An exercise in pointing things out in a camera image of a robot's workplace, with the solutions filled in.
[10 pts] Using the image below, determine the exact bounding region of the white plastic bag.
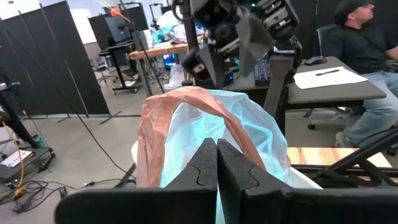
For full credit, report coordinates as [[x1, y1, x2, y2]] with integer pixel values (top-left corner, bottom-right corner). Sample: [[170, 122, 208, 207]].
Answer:
[[164, 63, 187, 91]]

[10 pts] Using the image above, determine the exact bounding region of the blue lit computer case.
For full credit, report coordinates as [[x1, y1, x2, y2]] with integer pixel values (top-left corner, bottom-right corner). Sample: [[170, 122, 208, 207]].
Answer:
[[163, 53, 178, 68]]

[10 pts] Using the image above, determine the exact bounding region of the wooden top table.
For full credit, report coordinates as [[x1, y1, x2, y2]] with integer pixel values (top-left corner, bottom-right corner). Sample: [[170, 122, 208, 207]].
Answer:
[[127, 34, 208, 97]]

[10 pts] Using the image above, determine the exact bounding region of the black rolling desk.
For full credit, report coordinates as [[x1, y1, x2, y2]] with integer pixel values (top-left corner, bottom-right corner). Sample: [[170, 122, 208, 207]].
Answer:
[[98, 40, 141, 95]]

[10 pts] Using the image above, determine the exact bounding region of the white paper sheet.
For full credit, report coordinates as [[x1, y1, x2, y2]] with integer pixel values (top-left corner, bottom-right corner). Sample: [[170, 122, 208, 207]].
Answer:
[[293, 65, 369, 90]]

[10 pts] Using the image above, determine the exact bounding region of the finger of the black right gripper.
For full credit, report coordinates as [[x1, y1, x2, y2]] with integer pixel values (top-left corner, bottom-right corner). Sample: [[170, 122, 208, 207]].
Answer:
[[181, 44, 227, 90], [235, 8, 275, 78]]

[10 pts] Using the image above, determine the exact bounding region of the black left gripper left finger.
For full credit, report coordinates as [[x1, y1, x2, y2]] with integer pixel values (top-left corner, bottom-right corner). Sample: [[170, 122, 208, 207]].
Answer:
[[164, 138, 219, 191]]

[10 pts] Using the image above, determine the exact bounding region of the light blue trash bag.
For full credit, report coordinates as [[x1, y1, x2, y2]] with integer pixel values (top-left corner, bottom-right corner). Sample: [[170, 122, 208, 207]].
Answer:
[[130, 86, 323, 224]]

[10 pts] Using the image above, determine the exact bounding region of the black pen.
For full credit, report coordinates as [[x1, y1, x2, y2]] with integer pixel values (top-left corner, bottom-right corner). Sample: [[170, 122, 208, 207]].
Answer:
[[315, 68, 341, 77]]

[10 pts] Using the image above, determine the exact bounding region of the black computer mouse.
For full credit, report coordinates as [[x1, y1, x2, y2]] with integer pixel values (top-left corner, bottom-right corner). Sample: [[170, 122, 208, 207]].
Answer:
[[303, 55, 328, 66]]

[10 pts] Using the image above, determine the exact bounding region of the black monitor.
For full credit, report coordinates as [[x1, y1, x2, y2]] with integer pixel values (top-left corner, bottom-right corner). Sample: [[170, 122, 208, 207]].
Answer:
[[104, 15, 133, 44]]

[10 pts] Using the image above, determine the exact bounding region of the white plastic trash bin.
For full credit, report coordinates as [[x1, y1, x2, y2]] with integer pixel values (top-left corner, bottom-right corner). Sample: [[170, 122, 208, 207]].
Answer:
[[130, 139, 323, 190]]

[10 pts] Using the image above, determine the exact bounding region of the black tripod stand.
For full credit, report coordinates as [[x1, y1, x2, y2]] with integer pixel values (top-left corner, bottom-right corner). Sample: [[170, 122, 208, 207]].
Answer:
[[0, 81, 40, 150]]

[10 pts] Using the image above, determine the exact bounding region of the black partition panel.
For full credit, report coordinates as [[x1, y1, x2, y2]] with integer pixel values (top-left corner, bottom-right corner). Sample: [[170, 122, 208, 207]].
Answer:
[[0, 0, 111, 118]]

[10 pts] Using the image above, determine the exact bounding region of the grey desk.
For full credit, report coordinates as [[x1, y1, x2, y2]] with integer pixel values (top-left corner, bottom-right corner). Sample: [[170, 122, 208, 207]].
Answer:
[[226, 55, 388, 119]]

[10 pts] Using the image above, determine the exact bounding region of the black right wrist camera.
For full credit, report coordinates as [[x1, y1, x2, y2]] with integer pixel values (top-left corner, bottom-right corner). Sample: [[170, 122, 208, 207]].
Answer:
[[254, 0, 301, 40]]

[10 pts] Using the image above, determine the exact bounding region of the black floor cable bundle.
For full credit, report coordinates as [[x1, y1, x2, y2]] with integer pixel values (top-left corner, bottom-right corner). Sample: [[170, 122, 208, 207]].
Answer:
[[0, 177, 137, 215]]

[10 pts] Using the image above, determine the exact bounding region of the green water bottle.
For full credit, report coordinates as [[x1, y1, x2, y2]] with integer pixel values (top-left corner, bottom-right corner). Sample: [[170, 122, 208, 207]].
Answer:
[[30, 133, 47, 149]]

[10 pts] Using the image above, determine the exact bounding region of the pile of plastic bags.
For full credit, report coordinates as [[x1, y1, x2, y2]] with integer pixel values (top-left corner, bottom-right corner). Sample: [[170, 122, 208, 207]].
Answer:
[[151, 9, 206, 44]]

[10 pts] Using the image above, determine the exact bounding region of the person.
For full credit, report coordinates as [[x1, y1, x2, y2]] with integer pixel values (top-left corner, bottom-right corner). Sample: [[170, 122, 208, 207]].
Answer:
[[322, 0, 398, 147]]

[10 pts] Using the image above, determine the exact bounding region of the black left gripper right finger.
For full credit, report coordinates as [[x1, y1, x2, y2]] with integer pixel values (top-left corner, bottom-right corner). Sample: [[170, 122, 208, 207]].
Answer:
[[216, 138, 294, 224]]

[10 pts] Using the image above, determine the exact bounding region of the white printed paper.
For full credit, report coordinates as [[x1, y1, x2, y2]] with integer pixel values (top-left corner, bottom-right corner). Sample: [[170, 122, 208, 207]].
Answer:
[[0, 149, 35, 169]]

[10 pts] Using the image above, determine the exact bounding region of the black keyboard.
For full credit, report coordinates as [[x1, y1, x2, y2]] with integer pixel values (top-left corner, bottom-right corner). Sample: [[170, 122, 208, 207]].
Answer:
[[253, 58, 274, 87]]

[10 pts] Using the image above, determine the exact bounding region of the yellow cable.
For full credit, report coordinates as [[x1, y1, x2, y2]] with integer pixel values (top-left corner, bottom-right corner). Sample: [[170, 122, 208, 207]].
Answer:
[[0, 119, 27, 200]]

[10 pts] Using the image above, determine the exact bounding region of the black stand base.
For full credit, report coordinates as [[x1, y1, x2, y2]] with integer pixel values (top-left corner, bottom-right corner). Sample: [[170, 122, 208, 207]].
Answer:
[[0, 146, 57, 184]]

